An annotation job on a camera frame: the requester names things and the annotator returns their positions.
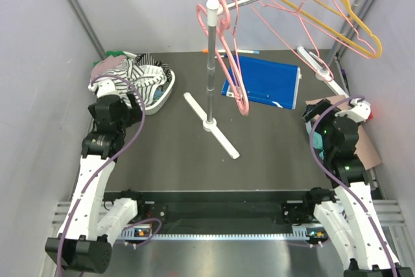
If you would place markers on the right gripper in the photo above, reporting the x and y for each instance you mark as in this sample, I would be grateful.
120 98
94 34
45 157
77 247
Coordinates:
312 109

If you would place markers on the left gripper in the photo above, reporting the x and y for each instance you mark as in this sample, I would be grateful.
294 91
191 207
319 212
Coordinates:
133 115

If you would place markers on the black white striped tank top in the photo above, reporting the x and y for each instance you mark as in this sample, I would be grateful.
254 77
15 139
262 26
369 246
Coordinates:
150 80

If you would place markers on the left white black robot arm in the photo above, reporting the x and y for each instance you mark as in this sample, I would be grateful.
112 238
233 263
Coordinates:
85 239

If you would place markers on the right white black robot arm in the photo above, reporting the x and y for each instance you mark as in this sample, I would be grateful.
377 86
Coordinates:
347 212

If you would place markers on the thick pink plastic hanger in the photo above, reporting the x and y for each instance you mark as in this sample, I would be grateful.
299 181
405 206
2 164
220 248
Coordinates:
235 78

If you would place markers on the yellow plastic hanger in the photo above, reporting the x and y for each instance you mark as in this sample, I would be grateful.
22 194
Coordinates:
353 14

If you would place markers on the teal headphones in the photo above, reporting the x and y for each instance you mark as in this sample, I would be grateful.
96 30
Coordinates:
317 140

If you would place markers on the brown cardboard sheet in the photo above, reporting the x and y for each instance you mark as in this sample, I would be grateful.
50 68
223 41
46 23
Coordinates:
365 150

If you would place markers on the white laundry basket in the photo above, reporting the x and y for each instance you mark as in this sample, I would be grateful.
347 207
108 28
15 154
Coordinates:
124 89

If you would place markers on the red small box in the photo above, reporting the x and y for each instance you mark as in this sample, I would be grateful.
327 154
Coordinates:
371 116

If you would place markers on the pink garment in basket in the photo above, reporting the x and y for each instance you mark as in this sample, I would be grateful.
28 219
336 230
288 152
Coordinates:
107 64

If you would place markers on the green garment in basket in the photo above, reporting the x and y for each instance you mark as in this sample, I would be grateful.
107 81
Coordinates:
114 54

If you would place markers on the dark striped garment in basket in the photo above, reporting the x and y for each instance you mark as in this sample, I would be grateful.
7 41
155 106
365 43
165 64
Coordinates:
145 60

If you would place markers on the blue folder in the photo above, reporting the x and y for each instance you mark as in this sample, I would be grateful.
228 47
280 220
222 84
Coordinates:
264 82

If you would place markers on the white marker pen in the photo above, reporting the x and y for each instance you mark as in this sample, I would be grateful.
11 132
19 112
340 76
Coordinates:
243 51

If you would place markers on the white garment rack stand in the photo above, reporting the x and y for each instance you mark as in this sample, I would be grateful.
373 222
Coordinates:
207 15

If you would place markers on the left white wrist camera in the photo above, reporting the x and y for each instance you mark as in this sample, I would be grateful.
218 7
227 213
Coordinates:
103 88

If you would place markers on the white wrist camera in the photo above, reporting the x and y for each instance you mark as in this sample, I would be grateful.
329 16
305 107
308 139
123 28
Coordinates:
358 112
103 88

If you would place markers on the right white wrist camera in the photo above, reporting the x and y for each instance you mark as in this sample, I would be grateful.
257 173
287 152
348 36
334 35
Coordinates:
358 112

